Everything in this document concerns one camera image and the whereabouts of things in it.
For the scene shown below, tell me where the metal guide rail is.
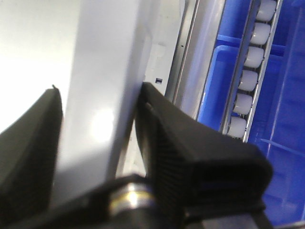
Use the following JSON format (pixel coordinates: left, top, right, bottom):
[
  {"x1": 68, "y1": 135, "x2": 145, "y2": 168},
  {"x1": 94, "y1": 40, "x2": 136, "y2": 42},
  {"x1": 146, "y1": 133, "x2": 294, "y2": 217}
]
[{"x1": 165, "y1": 0, "x2": 226, "y2": 119}]

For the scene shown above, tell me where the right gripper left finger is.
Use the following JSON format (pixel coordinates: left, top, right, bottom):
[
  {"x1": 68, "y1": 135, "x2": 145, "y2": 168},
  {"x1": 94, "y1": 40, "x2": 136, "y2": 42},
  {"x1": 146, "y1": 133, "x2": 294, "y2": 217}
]
[{"x1": 0, "y1": 87, "x2": 63, "y2": 222}]

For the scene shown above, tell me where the blue bin right front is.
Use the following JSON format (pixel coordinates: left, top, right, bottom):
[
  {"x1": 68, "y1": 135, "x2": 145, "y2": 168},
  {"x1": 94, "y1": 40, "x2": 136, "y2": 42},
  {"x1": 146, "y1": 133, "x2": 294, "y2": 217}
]
[{"x1": 197, "y1": 0, "x2": 305, "y2": 227}]

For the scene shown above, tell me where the right side roller rail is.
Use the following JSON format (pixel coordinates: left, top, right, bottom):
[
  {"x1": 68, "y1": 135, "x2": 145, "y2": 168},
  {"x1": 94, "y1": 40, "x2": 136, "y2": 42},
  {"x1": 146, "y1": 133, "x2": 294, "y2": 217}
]
[{"x1": 219, "y1": 0, "x2": 283, "y2": 143}]

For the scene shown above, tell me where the white plastic tote bin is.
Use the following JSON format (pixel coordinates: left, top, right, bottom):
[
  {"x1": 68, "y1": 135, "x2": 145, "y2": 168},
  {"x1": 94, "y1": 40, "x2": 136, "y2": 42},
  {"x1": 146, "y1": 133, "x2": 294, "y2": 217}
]
[{"x1": 0, "y1": 0, "x2": 185, "y2": 205}]

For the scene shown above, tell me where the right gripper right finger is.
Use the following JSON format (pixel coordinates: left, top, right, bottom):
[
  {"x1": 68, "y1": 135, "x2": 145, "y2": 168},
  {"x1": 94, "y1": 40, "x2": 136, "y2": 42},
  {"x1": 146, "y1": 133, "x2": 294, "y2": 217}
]
[{"x1": 136, "y1": 82, "x2": 273, "y2": 215}]

